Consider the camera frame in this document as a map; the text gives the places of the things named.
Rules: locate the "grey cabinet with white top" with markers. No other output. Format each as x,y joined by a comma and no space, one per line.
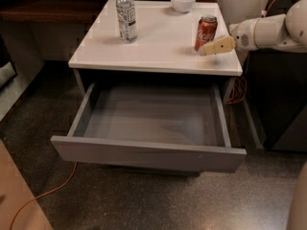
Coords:
163,53

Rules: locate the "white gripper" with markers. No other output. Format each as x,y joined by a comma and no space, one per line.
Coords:
242,35

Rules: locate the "white bowl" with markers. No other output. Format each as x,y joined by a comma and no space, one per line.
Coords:
182,5

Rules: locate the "dark cabinet at right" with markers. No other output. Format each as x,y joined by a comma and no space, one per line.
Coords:
276,102

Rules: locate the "clear plastic water bottle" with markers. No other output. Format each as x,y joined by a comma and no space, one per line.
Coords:
127,20

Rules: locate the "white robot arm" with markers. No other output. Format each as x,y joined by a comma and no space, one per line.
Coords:
285,32

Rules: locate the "grey top drawer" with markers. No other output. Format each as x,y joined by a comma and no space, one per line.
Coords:
155,127

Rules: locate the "dark wooden shelf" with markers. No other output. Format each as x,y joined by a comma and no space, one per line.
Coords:
53,11

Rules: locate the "red coke can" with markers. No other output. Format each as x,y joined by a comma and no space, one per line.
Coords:
206,30

